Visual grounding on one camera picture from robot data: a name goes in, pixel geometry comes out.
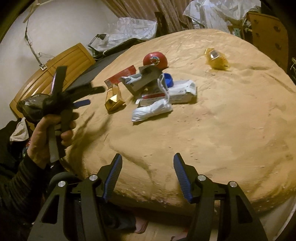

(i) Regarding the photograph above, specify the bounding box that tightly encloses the yellow crumpled wrapper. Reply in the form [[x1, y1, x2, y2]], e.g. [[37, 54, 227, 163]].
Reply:
[[204, 48, 230, 70]]

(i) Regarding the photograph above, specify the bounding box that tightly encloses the gold small box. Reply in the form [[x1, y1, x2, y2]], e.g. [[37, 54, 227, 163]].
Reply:
[[105, 84, 125, 112]]

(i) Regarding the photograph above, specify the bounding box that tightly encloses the black desk lamp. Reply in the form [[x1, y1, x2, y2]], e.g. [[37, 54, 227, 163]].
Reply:
[[87, 34, 107, 52]]

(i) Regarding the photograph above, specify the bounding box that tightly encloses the black plastic bag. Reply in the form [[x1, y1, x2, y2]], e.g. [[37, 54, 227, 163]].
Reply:
[[16, 93, 60, 124]]

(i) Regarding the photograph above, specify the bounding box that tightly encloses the white ceiling fan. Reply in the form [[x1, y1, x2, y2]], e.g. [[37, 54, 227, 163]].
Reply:
[[23, 0, 52, 23]]

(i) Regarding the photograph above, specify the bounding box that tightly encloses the pink-brown curtain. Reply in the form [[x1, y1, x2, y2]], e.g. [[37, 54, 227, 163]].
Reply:
[[103, 0, 194, 33]]

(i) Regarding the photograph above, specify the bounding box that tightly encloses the dark sleeved left forearm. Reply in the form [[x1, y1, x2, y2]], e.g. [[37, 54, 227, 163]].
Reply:
[[1, 155, 49, 240]]

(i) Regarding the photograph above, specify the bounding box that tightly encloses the wooden headboard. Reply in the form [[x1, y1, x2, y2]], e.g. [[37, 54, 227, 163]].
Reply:
[[10, 43, 95, 118]]

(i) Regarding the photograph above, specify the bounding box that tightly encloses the red rectangular carton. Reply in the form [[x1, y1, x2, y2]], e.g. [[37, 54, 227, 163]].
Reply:
[[104, 65, 136, 88]]

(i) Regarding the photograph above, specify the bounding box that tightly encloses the blue bottle cap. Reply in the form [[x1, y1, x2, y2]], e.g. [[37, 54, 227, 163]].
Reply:
[[164, 73, 174, 88]]

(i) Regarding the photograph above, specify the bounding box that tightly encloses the right white plastic cover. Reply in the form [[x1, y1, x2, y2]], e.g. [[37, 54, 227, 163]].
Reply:
[[183, 0, 261, 33]]

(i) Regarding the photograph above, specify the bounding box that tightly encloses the person's left hand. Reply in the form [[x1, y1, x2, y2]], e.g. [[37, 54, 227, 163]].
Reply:
[[27, 112, 79, 169]]

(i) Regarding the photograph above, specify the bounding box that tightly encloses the left white plastic cover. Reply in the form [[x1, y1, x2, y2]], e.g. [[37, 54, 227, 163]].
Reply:
[[105, 17, 158, 51]]

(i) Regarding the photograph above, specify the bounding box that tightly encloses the wooden chest of drawers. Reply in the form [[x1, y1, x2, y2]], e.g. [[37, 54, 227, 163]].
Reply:
[[248, 11, 289, 71]]

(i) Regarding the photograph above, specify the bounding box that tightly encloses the white wet wipes pack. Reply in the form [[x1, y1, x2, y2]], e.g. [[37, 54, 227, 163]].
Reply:
[[135, 80, 197, 107]]

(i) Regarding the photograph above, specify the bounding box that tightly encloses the white silver foil bag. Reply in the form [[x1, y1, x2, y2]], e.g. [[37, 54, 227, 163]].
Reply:
[[132, 73, 173, 123]]

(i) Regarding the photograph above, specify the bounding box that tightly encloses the dark grey mattress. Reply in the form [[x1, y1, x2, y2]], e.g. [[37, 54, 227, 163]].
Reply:
[[66, 50, 127, 90]]

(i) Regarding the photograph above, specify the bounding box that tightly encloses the white plastic cover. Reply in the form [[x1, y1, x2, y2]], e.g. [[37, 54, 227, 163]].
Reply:
[[183, 0, 261, 33], [105, 17, 158, 51]]

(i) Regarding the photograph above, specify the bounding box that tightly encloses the grey cardboard box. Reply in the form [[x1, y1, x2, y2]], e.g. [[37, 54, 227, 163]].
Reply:
[[120, 65, 162, 96]]

